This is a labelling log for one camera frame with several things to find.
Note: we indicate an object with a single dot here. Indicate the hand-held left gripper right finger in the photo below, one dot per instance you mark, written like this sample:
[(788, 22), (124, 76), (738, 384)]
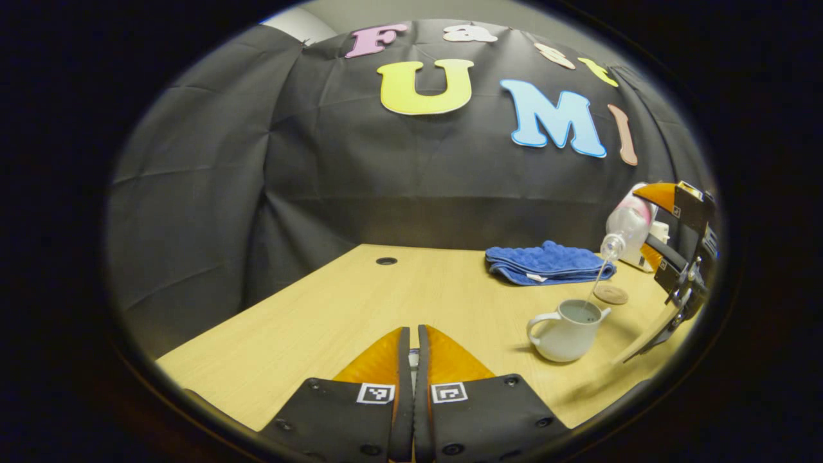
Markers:
[(422, 418)]

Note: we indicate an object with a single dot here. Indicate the white toaster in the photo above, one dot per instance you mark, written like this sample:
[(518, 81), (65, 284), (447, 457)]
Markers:
[(633, 259)]

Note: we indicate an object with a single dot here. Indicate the blue folded towel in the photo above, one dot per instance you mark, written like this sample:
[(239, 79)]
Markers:
[(546, 262)]

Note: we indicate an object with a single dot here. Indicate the round brown coaster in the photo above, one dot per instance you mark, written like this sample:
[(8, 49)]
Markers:
[(611, 294)]

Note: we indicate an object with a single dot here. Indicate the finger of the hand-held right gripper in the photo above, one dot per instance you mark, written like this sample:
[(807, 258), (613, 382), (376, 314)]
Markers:
[(691, 206), (665, 254)]

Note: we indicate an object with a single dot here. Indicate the white teacup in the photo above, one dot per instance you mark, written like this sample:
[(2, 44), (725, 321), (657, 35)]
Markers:
[(566, 337)]

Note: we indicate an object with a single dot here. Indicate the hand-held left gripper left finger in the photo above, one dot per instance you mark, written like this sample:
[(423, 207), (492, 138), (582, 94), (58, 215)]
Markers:
[(402, 418)]

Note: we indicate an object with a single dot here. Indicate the black backdrop cloth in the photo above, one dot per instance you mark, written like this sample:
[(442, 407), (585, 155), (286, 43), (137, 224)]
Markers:
[(353, 161)]

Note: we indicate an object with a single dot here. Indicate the clear plastic water bottle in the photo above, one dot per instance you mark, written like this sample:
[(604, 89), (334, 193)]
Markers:
[(630, 222)]

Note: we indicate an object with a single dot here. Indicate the black desk grommet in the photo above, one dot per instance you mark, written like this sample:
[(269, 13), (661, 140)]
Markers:
[(386, 261)]

